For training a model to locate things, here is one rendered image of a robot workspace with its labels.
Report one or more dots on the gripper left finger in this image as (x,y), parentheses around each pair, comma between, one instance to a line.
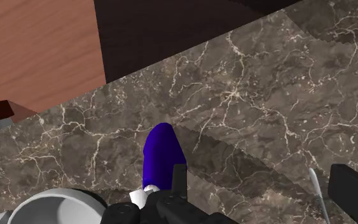
(178,211)

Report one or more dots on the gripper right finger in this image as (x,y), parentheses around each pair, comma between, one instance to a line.
(355,194)

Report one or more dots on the grey metal utensil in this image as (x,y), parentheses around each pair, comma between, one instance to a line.
(317,187)

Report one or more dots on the blue bottle with white cap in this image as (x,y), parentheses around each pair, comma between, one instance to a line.
(161,155)

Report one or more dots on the grey bowl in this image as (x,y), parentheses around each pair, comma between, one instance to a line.
(48,206)

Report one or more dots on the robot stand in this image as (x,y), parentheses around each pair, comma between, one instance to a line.
(166,34)

